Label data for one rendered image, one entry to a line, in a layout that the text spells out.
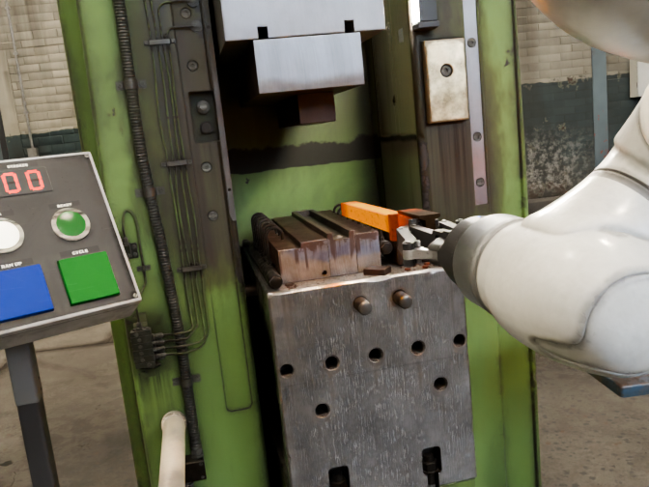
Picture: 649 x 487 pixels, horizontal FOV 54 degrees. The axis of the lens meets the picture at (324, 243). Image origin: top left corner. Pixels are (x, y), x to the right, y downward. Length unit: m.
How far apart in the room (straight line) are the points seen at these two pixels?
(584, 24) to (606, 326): 0.24
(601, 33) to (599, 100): 7.79
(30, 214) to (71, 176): 0.10
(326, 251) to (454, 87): 0.46
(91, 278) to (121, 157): 0.35
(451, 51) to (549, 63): 6.39
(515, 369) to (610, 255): 1.19
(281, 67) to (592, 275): 0.87
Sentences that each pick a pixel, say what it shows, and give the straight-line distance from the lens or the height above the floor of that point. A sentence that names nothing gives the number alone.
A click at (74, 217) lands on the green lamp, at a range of 1.10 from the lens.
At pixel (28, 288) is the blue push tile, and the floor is 1.01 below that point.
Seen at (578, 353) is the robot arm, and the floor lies 1.03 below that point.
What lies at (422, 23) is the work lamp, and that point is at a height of 1.39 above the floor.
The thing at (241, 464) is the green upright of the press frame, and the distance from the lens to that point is 1.50.
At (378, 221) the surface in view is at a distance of 0.92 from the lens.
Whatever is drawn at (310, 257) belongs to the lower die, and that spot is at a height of 0.96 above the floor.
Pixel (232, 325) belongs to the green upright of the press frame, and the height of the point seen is 0.81.
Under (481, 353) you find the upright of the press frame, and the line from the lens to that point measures 1.56.
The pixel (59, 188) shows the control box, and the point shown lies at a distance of 1.13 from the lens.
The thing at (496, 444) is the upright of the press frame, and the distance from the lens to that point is 1.67.
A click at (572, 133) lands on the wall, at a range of 7.90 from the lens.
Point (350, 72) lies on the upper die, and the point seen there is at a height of 1.29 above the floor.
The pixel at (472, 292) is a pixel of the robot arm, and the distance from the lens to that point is 0.57.
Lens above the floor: 1.19
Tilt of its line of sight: 10 degrees down
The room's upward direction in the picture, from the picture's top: 6 degrees counter-clockwise
